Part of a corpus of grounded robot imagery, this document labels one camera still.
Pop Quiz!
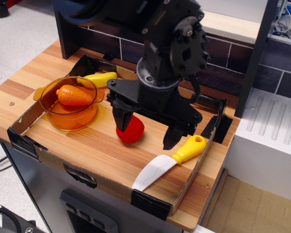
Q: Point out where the cardboard fence with black tape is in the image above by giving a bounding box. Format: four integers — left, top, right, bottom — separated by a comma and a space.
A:
6, 54, 233, 221

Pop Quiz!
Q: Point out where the dark grey shelf post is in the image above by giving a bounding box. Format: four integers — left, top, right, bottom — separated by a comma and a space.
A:
234, 0, 279, 118
54, 8, 81, 59

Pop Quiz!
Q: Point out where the grey toy oven panel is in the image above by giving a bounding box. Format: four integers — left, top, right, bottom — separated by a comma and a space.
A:
60, 192, 119, 233

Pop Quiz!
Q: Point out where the orange toy carrot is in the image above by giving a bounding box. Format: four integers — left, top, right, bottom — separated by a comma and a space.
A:
56, 84, 94, 106

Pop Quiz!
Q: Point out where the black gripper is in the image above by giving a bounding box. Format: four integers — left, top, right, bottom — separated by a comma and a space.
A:
107, 79, 202, 150

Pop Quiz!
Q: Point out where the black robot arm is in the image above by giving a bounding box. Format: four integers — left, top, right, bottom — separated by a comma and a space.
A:
53, 0, 210, 150

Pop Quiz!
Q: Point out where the red toy strawberry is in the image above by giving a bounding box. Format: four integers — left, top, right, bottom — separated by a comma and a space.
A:
116, 116, 145, 144

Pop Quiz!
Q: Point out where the orange transparent plastic pot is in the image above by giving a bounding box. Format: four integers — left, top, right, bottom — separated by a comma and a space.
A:
33, 76, 105, 131

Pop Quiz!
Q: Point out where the yellow handled white toy knife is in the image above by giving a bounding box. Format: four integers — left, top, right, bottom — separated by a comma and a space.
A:
131, 135, 207, 191

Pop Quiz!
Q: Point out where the yellow toy banana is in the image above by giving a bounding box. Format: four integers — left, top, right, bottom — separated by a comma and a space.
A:
77, 72, 117, 88

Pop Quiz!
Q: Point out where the dark grey left shelf post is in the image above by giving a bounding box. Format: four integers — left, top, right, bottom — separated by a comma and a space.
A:
54, 8, 81, 59

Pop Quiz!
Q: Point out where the white toy sink drainboard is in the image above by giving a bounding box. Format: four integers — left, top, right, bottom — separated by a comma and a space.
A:
226, 89, 291, 200

